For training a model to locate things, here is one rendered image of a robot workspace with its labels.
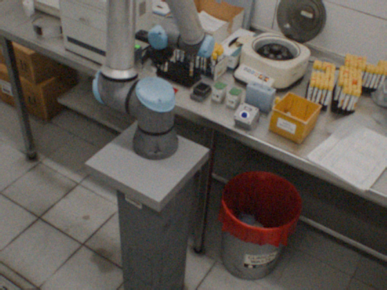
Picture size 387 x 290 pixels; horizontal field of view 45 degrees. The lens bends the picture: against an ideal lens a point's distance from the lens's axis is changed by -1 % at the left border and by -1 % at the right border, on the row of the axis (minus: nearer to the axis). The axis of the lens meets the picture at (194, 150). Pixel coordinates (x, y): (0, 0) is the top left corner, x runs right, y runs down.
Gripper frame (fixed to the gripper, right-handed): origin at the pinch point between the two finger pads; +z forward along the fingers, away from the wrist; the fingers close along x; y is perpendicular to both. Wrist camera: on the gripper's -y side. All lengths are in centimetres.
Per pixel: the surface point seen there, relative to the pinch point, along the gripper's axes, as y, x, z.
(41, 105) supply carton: -45, 25, 118
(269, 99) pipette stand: 45, 6, -29
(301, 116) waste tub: 58, 11, -31
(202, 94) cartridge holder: 26.0, 0.5, -12.5
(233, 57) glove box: 23.2, 25.3, -15.7
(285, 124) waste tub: 55, -1, -33
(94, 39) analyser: -21.2, -4.4, 4.5
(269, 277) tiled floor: 110, 3, 43
